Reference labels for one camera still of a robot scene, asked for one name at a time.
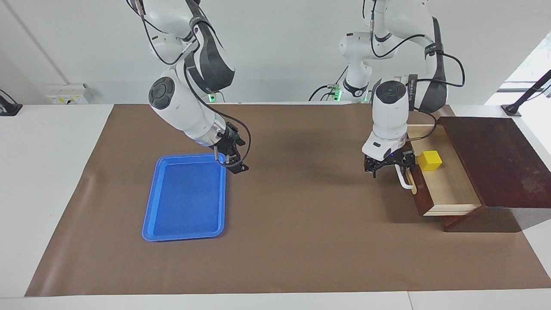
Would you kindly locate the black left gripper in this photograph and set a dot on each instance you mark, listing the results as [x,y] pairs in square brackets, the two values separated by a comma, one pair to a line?
[389,161]

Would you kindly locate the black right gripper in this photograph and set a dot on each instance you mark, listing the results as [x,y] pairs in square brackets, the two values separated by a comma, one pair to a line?
[228,140]

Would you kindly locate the yellow cube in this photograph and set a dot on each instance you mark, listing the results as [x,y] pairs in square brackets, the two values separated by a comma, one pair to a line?
[429,161]

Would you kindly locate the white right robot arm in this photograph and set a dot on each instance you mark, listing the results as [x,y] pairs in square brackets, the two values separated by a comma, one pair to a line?
[181,107]

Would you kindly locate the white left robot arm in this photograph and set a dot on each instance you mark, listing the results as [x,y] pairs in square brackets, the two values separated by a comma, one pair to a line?
[389,116]

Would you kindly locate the blue plastic tray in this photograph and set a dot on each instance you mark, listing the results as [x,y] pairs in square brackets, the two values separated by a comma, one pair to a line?
[185,198]

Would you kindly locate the brown table mat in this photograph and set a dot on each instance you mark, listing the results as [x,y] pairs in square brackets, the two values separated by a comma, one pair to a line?
[301,215]

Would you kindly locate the dark wooden cabinet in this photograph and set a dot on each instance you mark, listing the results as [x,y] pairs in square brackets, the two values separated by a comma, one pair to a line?
[499,159]

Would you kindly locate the black clamp base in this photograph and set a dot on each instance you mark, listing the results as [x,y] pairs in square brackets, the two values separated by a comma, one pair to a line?
[8,107]

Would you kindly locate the black camera stand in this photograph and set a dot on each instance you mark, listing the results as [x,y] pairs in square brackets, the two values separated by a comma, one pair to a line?
[527,95]

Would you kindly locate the white wall socket box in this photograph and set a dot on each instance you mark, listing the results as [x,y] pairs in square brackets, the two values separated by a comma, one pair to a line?
[69,94]

